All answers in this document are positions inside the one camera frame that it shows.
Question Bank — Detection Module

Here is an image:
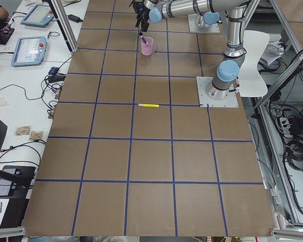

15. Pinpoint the pink mesh cup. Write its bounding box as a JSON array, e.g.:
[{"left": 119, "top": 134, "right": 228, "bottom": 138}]
[{"left": 141, "top": 36, "right": 154, "bottom": 56}]

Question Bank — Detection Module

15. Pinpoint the yellow marker pen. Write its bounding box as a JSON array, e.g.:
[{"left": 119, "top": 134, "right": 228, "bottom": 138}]
[{"left": 138, "top": 103, "right": 160, "bottom": 108}]

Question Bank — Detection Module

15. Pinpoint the blue teach pendant far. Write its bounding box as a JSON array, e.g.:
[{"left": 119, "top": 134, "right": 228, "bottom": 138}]
[{"left": 21, "top": 4, "right": 54, "bottom": 28}]

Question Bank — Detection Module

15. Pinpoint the purple marker pen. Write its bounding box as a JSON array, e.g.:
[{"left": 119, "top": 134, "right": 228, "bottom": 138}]
[{"left": 141, "top": 36, "right": 148, "bottom": 45}]

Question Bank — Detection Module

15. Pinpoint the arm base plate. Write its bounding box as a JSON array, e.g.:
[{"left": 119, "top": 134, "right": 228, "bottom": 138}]
[
  {"left": 196, "top": 77, "right": 238, "bottom": 108},
  {"left": 188, "top": 12, "right": 220, "bottom": 34}
]

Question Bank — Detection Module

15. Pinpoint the blue teach pendant near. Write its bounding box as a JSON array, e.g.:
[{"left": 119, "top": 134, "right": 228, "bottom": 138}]
[{"left": 11, "top": 36, "right": 47, "bottom": 67}]

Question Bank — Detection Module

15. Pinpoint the white chair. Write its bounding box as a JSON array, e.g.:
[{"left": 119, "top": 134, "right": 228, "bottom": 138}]
[{"left": 238, "top": 30, "right": 270, "bottom": 97}]

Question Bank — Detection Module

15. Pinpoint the blue teach pendant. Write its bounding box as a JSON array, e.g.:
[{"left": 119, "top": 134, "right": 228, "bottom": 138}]
[
  {"left": 11, "top": 36, "right": 47, "bottom": 67},
  {"left": 21, "top": 4, "right": 54, "bottom": 28}
]

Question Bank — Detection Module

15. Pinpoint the black power adapter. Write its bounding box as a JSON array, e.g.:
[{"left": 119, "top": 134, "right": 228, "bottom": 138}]
[{"left": 68, "top": 14, "right": 83, "bottom": 23}]

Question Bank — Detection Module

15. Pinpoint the black monitor stand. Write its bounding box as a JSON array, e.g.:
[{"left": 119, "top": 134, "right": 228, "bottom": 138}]
[{"left": 0, "top": 120, "right": 35, "bottom": 199}]

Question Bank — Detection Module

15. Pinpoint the aluminium frame post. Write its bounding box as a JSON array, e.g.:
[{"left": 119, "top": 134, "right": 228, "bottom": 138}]
[{"left": 47, "top": 0, "right": 78, "bottom": 53}]

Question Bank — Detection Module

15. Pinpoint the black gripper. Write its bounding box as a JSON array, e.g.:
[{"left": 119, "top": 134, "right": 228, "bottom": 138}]
[{"left": 132, "top": 1, "right": 149, "bottom": 32}]

